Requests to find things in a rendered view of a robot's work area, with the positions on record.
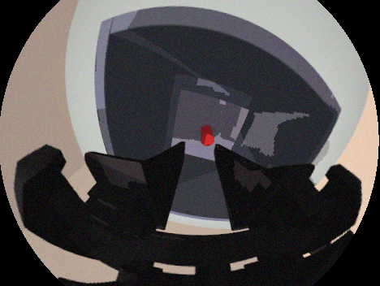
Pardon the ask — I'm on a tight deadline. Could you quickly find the red peg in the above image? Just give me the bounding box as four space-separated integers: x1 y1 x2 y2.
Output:
201 124 214 146

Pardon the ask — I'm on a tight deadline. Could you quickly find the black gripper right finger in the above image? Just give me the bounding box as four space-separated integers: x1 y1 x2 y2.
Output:
214 144 315 231

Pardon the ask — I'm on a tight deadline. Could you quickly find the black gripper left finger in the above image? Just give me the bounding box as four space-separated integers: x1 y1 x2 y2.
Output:
84 142 186 231

